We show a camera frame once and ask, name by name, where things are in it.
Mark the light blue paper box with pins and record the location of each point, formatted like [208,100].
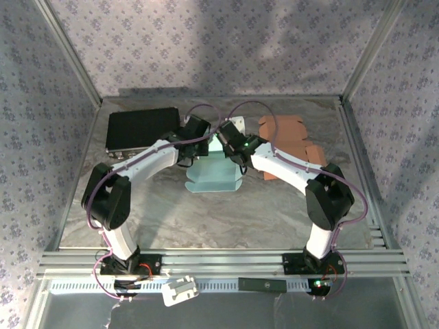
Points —
[212,174]

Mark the orange paper box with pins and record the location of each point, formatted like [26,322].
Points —
[288,132]

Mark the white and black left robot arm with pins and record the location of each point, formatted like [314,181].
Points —
[151,161]

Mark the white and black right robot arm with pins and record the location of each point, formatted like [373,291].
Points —
[284,164]

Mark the black hard case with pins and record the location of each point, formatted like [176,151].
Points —
[137,127]

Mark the black rectangular device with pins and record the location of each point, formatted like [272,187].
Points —
[262,285]

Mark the circuit board with LEDs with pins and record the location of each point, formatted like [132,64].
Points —
[320,283]

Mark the grey metal sheet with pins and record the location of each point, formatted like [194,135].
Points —
[223,312]

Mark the black connector block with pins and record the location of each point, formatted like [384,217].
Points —
[125,284]

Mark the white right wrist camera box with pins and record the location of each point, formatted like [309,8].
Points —
[239,124]

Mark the aluminium back rail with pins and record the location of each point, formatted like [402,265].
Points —
[223,97]

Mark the aluminium mounting rail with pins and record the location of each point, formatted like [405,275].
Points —
[223,264]

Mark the aluminium side rail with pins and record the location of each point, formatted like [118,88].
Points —
[80,164]
[353,137]

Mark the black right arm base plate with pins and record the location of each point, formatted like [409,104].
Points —
[291,264]

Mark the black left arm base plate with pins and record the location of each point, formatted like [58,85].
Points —
[156,265]

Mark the white plastic bracket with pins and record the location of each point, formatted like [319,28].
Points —
[178,291]

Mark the aluminium frame post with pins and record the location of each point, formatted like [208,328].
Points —
[70,51]
[372,51]

